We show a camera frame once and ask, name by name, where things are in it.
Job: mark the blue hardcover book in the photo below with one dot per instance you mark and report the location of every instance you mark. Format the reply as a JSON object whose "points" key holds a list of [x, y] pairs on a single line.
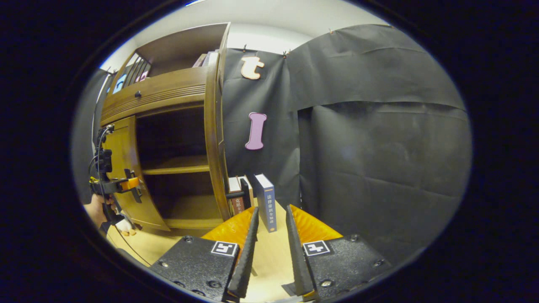
{"points": [[267, 202]]}

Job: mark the small white plush toy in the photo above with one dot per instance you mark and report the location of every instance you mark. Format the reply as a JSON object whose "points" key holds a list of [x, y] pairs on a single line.
{"points": [[126, 226]]}

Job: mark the wooden double-door shoe cabinet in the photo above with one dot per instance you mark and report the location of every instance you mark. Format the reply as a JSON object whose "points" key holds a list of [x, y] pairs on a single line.
{"points": [[168, 90]]}

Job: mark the grey book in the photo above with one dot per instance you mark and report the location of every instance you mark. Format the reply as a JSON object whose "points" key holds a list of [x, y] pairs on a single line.
{"points": [[212, 59]]}

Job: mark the black bookend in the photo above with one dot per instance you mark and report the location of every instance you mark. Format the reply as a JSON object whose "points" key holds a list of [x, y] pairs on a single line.
{"points": [[245, 194]]}

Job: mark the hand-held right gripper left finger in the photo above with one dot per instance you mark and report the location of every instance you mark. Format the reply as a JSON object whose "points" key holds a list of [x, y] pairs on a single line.
{"points": [[249, 256]]}

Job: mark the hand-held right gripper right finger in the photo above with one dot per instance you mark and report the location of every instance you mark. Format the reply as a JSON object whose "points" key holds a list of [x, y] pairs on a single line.
{"points": [[297, 256]]}

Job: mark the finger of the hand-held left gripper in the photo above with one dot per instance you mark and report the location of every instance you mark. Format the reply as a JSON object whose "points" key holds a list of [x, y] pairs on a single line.
{"points": [[132, 184]]}

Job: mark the wooden inner shelf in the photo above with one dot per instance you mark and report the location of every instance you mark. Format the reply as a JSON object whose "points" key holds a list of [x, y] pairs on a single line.
{"points": [[177, 166]]}

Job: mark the red book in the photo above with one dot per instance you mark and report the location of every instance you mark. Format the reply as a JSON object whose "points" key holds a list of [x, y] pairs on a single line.
{"points": [[236, 205]]}

